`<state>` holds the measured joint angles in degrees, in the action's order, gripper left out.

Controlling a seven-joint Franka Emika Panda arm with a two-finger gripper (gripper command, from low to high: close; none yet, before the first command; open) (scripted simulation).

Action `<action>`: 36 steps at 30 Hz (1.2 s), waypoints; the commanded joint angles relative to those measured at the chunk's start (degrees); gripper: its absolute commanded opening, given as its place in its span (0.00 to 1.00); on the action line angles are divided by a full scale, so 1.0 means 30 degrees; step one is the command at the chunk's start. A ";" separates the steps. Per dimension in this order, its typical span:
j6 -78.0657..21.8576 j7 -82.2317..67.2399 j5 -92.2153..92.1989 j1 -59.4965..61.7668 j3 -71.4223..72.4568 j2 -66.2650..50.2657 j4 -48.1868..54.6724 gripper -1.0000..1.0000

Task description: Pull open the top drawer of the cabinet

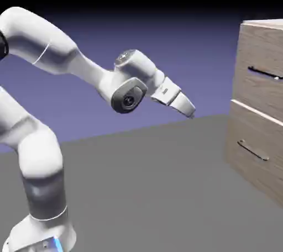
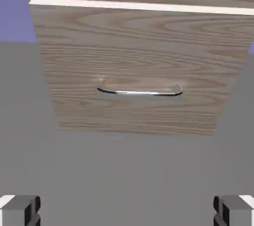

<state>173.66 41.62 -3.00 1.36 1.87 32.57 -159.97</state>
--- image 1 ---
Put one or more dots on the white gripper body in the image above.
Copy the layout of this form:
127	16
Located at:
184	103

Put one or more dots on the light wood cabinet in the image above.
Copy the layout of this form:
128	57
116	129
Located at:
256	110

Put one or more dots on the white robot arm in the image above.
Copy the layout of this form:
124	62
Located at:
55	50

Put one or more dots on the light wood drawer front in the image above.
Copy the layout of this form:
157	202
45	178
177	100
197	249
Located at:
249	172
256	92

